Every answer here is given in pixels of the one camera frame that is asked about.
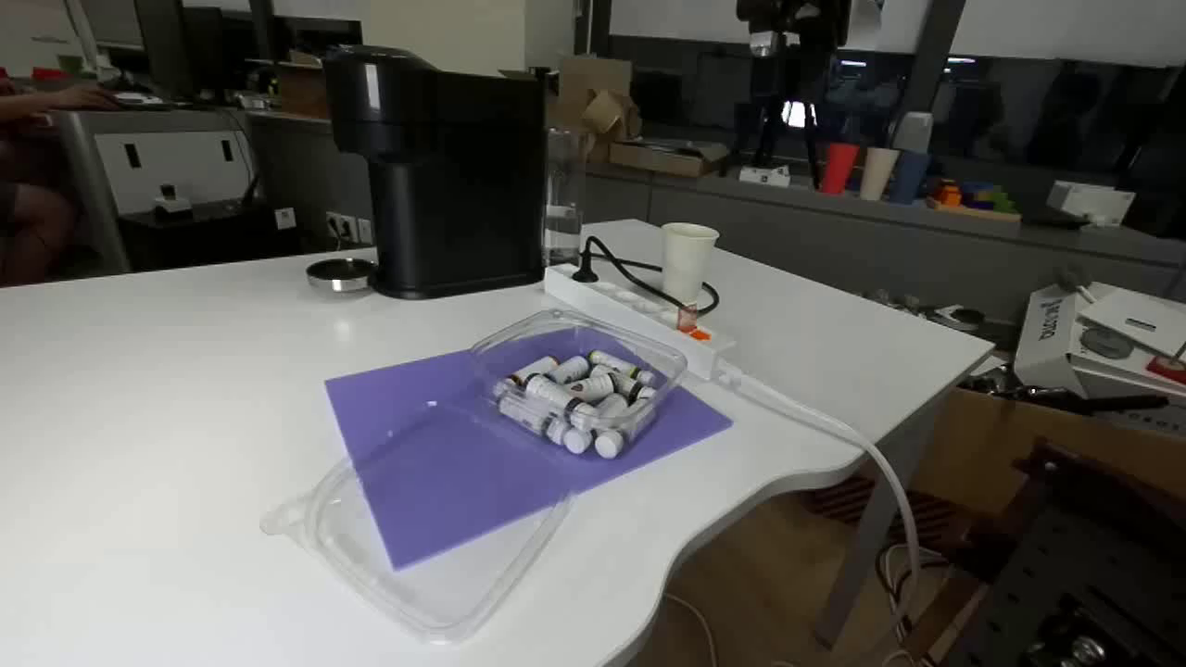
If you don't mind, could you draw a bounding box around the clear plastic container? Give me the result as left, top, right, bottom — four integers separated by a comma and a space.
259, 402, 580, 643

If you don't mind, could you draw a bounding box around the white power strip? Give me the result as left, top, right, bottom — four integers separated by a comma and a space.
543, 263, 738, 380

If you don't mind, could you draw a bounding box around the white paper cup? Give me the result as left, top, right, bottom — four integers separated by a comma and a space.
659, 218, 722, 308

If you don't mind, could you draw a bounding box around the clear glass jar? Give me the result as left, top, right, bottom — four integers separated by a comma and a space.
543, 122, 598, 269

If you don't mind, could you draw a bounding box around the black coffee machine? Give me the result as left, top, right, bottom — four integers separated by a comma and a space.
324, 40, 554, 305

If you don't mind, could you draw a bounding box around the open brown cardboard box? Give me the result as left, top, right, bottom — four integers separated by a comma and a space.
558, 52, 733, 180

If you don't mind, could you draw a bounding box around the purple paper mat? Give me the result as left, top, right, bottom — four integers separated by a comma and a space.
324, 325, 738, 574

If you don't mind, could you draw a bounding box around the round black silver disk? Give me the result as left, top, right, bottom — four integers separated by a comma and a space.
303, 250, 380, 297

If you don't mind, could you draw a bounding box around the grey long counter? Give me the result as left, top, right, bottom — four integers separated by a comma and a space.
580, 162, 1186, 325

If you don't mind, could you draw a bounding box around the red cup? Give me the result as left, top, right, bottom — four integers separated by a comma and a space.
817, 138, 864, 200

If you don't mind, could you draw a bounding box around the beige cup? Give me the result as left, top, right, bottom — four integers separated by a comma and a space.
857, 143, 902, 204

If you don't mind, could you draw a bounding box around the black tripod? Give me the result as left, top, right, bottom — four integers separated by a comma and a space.
733, 0, 857, 176

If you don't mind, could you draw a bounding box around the grey table leg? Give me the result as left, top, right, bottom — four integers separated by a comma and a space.
811, 402, 951, 653

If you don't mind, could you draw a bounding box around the blue cup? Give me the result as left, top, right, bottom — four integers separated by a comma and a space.
888, 143, 936, 207

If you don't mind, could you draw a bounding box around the white printed carton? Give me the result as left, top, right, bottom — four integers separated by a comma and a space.
1014, 276, 1186, 399

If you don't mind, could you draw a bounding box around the grey white cabinet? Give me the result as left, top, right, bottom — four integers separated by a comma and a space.
54, 106, 271, 274

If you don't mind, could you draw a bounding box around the white flat box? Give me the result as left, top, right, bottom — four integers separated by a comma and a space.
1046, 176, 1142, 231

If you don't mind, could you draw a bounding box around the black power cable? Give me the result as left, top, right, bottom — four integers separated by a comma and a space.
568, 233, 722, 321

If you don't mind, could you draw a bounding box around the white wall socket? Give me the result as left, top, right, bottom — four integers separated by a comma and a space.
324, 207, 376, 249

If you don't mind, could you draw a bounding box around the white power cable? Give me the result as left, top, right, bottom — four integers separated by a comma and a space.
715, 362, 928, 623

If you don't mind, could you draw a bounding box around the black perforated metal frame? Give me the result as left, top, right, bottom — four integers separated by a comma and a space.
942, 449, 1186, 667

